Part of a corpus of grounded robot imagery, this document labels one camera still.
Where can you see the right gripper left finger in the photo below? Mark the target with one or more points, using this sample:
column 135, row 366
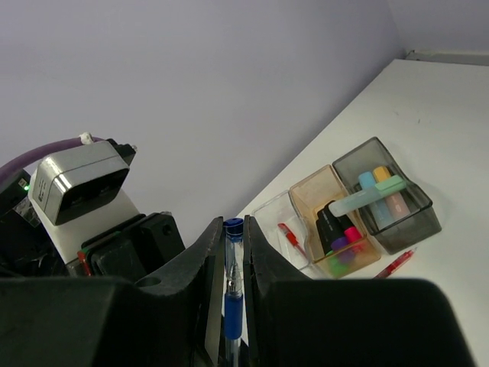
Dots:
column 171, row 317

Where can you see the grey translucent container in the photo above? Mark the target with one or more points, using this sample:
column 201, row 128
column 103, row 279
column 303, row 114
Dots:
column 395, row 211

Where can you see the clear plastic container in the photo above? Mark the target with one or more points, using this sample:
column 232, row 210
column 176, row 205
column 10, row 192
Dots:
column 281, row 209

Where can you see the purple marker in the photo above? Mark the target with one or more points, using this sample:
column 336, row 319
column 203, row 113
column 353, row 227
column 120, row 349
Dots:
column 330, row 235

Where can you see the blue ballpoint pen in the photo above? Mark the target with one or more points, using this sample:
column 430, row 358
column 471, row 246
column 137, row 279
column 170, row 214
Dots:
column 233, row 298

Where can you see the light green marker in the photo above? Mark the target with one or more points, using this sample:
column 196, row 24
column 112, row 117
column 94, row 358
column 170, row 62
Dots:
column 362, row 198

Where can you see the red gel pen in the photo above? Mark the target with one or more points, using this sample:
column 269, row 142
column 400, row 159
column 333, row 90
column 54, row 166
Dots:
column 396, row 264

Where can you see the light blue marker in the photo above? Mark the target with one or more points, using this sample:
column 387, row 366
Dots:
column 378, row 208

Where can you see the red pen clear barrel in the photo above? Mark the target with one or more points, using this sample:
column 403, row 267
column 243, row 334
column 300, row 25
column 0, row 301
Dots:
column 291, row 238

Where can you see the green black highlighter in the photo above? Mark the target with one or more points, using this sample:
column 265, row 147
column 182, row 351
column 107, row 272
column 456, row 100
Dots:
column 339, row 263

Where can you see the pink black highlighter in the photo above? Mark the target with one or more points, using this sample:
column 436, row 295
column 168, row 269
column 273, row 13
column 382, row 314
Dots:
column 350, row 231

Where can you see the orange translucent container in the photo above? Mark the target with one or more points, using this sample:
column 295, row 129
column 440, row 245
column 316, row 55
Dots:
column 311, row 195

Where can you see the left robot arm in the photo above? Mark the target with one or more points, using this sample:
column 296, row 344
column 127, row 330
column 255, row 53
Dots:
column 26, row 248

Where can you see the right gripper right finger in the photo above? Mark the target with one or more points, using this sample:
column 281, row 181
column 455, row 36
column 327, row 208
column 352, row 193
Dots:
column 294, row 320

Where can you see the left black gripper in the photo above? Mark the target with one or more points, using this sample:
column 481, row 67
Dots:
column 130, row 250

